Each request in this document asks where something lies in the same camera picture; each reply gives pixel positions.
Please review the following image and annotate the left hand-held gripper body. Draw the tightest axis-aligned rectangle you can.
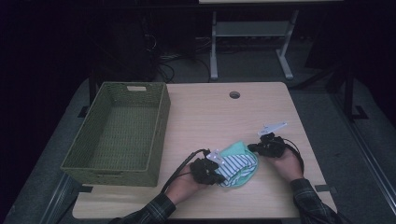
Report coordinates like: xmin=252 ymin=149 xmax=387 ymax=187
xmin=190 ymin=148 xmax=224 ymax=187

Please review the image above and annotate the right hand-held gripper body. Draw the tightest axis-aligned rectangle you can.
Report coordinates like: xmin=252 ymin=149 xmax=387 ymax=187
xmin=257 ymin=120 xmax=289 ymax=159

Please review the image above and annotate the mint green baby garment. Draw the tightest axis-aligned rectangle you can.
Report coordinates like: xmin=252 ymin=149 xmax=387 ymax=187
xmin=214 ymin=140 xmax=260 ymax=189

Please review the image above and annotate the person's left hand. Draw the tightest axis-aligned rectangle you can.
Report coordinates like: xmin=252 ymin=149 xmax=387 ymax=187
xmin=164 ymin=162 xmax=208 ymax=206

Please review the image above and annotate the person's right hand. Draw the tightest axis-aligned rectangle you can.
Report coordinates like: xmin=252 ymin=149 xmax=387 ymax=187
xmin=267 ymin=147 xmax=304 ymax=184

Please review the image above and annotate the green woven basket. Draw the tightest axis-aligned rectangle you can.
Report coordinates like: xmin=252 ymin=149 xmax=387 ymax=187
xmin=60 ymin=81 xmax=172 ymax=188

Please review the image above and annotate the black metal stand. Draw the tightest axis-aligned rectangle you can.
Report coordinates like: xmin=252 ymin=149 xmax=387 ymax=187
xmin=325 ymin=63 xmax=370 ymax=122

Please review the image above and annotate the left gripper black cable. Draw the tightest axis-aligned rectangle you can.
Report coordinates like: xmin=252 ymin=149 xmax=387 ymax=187
xmin=161 ymin=148 xmax=211 ymax=194

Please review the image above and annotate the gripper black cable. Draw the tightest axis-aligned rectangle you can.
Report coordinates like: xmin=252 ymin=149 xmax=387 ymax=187
xmin=161 ymin=148 xmax=211 ymax=194
xmin=281 ymin=137 xmax=305 ymax=175

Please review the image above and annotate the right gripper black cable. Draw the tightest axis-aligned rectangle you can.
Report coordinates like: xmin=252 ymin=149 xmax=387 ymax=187
xmin=281 ymin=137 xmax=305 ymax=175

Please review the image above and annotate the aluminium frame rail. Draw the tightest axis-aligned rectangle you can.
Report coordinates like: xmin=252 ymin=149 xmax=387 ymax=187
xmin=330 ymin=91 xmax=396 ymax=217
xmin=38 ymin=172 xmax=78 ymax=224

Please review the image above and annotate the grey metal frame desk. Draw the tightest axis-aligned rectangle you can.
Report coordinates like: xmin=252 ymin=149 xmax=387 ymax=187
xmin=198 ymin=0 xmax=344 ymax=81

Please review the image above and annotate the tangle of floor cables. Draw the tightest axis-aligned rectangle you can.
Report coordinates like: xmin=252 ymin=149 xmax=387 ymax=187
xmin=142 ymin=32 xmax=213 ymax=84

